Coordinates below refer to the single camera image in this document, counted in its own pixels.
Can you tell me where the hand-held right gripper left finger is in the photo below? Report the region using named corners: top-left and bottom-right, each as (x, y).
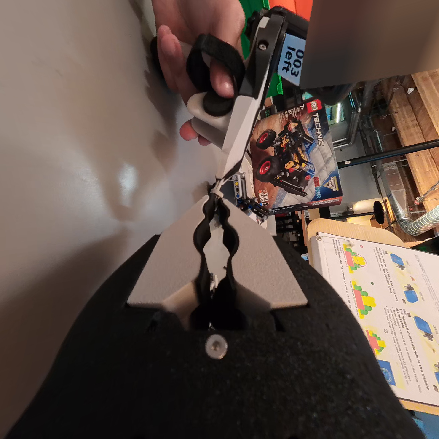
top-left (126, 194), bottom-right (217, 331)

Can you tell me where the person's left hand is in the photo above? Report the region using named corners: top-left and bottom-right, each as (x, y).
top-left (151, 0), bottom-right (246, 147)

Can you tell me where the green plastic bin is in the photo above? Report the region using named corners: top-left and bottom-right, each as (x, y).
top-left (239, 0), bottom-right (286, 99)

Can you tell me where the blue plastic bin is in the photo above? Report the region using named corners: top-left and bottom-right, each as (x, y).
top-left (412, 412), bottom-right (439, 439)

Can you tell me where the printed toy truck box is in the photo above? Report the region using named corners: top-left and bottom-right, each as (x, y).
top-left (248, 99), bottom-right (344, 217)

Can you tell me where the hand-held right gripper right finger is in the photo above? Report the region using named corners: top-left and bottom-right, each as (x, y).
top-left (218, 198), bottom-right (308, 313)

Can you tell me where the black metal pole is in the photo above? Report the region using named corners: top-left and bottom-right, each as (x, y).
top-left (338, 138), bottom-right (439, 169)

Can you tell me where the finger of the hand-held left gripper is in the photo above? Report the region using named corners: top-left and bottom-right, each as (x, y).
top-left (213, 73), bottom-right (274, 187)

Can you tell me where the silver flexible duct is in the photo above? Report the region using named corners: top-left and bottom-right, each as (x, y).
top-left (394, 204), bottom-right (439, 237)

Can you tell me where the orange plastic bin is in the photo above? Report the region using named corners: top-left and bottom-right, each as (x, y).
top-left (268, 0), bottom-right (314, 11)

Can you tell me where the partly built toy vehicle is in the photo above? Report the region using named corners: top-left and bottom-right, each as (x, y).
top-left (219, 171), bottom-right (271, 221)

